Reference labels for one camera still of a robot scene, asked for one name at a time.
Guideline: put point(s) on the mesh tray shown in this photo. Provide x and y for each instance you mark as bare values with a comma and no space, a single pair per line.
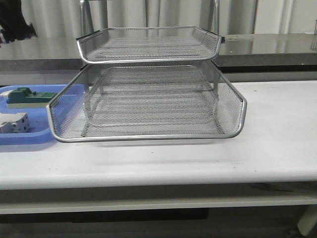
148,44
147,101

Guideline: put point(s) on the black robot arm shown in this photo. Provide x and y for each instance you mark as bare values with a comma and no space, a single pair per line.
12,22

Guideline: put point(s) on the blue plastic tray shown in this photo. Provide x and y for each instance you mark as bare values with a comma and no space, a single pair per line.
37,129

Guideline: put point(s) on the dark grey counter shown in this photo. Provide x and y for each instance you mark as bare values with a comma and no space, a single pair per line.
239,53

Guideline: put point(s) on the green terminal block component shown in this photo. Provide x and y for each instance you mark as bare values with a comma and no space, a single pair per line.
23,97

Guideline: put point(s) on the white circuit breaker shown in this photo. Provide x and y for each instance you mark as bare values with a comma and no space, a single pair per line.
14,123

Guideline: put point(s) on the white table leg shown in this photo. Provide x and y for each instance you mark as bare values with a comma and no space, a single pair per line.
308,220

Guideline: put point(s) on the grey rack frame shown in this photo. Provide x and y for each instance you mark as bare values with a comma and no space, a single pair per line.
86,22

